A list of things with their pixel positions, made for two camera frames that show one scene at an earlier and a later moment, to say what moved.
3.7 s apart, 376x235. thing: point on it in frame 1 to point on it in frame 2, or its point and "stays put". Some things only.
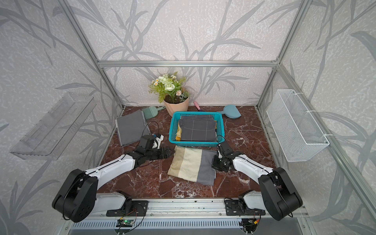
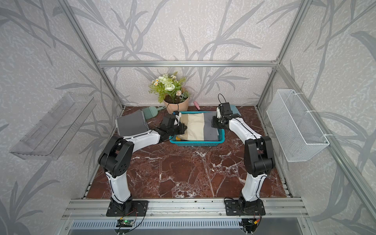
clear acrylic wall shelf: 50,137 stays put
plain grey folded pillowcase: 131,127 stays put
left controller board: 124,223 stays put
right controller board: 249,223 stays put
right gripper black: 214,162 to 214,124
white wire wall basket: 300,136 stays put
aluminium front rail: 173,209 stays put
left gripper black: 166,152 to 182,130
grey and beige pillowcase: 194,165 to 199,127
